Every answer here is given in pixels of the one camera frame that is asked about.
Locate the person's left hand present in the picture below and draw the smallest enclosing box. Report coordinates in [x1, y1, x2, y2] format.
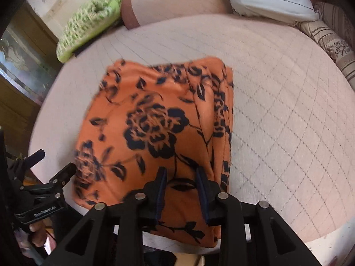
[17, 219, 56, 255]

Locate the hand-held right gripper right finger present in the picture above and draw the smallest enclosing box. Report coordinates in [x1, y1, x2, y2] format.
[195, 167, 322, 266]

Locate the orange floral garment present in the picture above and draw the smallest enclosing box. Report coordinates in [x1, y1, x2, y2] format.
[71, 57, 234, 248]

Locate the pink bolster with brown end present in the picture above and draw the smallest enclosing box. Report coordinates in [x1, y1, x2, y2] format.
[121, 0, 232, 30]

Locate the striped beige pillow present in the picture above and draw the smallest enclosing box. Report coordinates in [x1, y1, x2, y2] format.
[298, 1, 355, 88]

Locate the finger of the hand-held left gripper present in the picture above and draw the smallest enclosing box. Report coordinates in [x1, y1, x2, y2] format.
[24, 149, 45, 170]
[49, 162, 77, 187]

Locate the pink quilted bed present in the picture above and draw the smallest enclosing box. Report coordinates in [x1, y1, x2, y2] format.
[28, 12, 355, 255]

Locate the green patterned pillow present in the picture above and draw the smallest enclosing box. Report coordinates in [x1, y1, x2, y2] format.
[55, 0, 132, 64]

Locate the wooden cabinet with glass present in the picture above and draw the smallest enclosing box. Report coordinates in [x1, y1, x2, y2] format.
[0, 0, 65, 156]

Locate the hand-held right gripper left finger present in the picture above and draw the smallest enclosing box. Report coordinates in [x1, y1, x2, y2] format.
[47, 167, 168, 266]

